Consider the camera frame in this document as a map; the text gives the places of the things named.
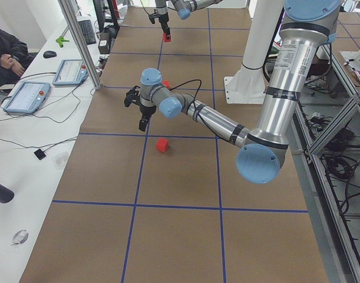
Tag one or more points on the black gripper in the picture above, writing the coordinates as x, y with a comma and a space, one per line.
147, 111
162, 19

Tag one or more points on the red foam block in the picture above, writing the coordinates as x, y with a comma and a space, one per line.
166, 38
162, 145
166, 84

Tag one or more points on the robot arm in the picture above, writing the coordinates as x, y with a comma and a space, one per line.
306, 26
183, 9

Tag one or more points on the black power adapter box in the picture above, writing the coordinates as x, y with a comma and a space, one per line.
104, 43

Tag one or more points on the black keyboard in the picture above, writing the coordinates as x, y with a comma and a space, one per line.
87, 31

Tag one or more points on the brown paper table mat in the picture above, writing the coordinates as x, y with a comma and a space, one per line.
125, 212

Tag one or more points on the far teach pendant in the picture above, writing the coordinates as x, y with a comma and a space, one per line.
71, 72

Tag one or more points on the teach pendant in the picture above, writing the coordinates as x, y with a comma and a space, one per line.
28, 97
71, 72

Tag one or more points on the clear plastic packet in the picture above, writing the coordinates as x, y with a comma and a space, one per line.
60, 160

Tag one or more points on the green plastic clamp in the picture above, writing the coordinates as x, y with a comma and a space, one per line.
60, 41

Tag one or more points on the small black square device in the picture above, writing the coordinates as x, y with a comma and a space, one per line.
40, 154

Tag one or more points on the near teach pendant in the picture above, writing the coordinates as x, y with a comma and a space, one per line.
28, 97

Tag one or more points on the black computer mouse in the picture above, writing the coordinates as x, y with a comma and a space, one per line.
49, 54

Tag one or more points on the seated person in black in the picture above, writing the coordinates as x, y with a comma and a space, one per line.
14, 58

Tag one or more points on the clear plastic disc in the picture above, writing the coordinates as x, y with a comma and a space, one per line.
20, 237

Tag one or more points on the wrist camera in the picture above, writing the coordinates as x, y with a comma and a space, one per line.
132, 96
152, 17

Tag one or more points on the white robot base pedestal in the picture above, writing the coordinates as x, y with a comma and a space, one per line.
247, 86

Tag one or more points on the aluminium frame post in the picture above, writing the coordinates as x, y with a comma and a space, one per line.
71, 20

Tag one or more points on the black cylindrical handle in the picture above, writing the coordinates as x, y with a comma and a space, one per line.
6, 195

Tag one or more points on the aluminium truss frame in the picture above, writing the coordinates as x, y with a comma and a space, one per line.
326, 130

